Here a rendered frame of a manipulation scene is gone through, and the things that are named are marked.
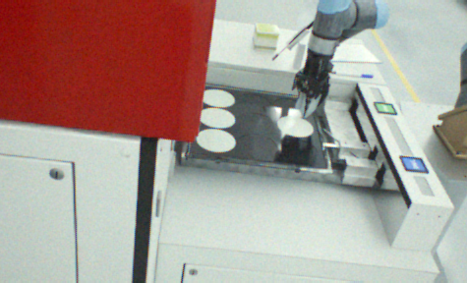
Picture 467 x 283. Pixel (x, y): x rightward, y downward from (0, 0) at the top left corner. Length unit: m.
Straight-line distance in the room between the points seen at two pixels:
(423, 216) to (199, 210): 0.50
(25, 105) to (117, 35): 0.16
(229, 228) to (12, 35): 0.68
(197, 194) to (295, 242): 0.26
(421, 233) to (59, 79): 0.87
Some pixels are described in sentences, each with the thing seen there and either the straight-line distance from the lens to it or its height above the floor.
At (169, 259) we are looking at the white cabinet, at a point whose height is 0.77.
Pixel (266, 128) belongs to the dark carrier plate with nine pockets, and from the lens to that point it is 1.34.
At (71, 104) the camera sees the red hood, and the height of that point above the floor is 1.26.
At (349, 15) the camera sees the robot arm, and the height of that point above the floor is 1.22.
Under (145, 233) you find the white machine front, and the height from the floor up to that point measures 1.05.
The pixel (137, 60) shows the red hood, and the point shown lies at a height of 1.34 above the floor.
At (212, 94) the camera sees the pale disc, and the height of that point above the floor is 0.90.
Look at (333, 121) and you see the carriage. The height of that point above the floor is 0.88.
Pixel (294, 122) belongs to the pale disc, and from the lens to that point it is 1.39.
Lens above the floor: 1.61
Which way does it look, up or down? 34 degrees down
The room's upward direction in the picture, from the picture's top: 10 degrees clockwise
